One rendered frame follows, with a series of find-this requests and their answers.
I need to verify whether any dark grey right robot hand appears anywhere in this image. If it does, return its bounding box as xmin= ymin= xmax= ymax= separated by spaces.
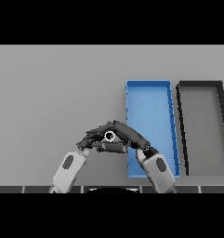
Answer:
xmin=91 ymin=120 xmax=161 ymax=160

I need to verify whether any dark grey bin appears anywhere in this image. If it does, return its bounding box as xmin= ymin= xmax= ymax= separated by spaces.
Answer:
xmin=175 ymin=80 xmax=224 ymax=178

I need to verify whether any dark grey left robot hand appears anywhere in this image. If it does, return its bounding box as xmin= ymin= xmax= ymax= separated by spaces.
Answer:
xmin=76 ymin=121 xmax=115 ymax=151

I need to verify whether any blue bin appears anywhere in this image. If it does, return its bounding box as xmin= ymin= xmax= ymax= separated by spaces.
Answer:
xmin=125 ymin=79 xmax=181 ymax=179

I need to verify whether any blue pipe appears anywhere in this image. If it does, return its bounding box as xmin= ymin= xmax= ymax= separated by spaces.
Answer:
xmin=103 ymin=130 xmax=116 ymax=143

